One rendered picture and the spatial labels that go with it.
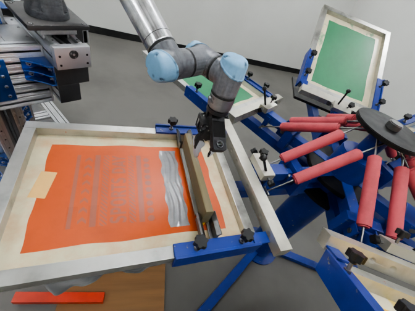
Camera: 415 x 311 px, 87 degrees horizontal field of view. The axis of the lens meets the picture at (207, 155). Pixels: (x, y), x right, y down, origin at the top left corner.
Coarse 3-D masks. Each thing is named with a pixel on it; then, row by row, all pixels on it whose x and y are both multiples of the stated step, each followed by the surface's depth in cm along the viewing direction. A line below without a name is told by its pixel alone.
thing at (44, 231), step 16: (48, 192) 71; (64, 192) 72; (160, 192) 83; (208, 192) 90; (48, 208) 68; (64, 208) 69; (160, 208) 79; (192, 208) 82; (32, 224) 63; (48, 224) 65; (128, 224) 71; (144, 224) 73; (160, 224) 74; (192, 224) 78; (224, 224) 82; (32, 240) 61; (48, 240) 62; (64, 240) 63; (80, 240) 64; (96, 240) 65; (112, 240) 67; (128, 240) 68
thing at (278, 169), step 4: (252, 164) 96; (272, 164) 100; (276, 164) 101; (280, 164) 102; (272, 168) 98; (276, 168) 99; (280, 168) 100; (284, 168) 101; (276, 172) 97; (280, 172) 98; (284, 172) 99; (276, 176) 98; (280, 176) 99; (284, 176) 100; (260, 180) 97; (276, 180) 101
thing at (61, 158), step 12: (60, 144) 84; (48, 156) 80; (60, 156) 81; (72, 156) 83; (156, 156) 95; (180, 156) 99; (48, 168) 76; (60, 168) 78; (72, 168) 79; (156, 168) 90; (180, 168) 94; (204, 168) 98; (60, 180) 75; (156, 180) 86; (204, 180) 93
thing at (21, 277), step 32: (32, 128) 82; (64, 128) 86; (96, 128) 91; (128, 128) 96; (224, 160) 100; (0, 192) 63; (0, 224) 58; (128, 256) 62; (160, 256) 64; (0, 288) 50
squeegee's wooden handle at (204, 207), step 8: (184, 136) 95; (184, 144) 95; (192, 144) 91; (184, 152) 95; (192, 152) 88; (192, 160) 85; (192, 168) 84; (200, 168) 83; (192, 176) 84; (200, 176) 80; (192, 184) 84; (200, 184) 78; (200, 192) 76; (200, 200) 76; (208, 200) 74; (200, 208) 76; (208, 208) 72; (208, 216) 73
